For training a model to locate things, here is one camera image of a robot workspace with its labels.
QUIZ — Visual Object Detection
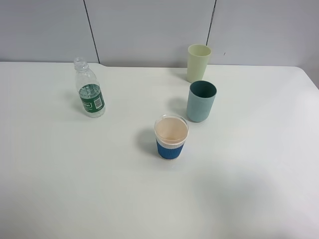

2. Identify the teal plastic cup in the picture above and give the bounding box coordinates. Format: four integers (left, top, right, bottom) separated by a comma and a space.
186, 80, 217, 122

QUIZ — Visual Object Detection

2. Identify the blue sleeved cream cup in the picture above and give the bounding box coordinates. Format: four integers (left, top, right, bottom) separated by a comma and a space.
154, 115, 189, 160

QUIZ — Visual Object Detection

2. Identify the clear plastic water bottle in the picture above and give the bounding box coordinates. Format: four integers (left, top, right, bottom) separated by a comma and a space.
74, 57, 105, 118

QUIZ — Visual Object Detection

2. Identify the pale green plastic cup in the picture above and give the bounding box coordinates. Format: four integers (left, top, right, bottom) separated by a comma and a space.
186, 44, 211, 83

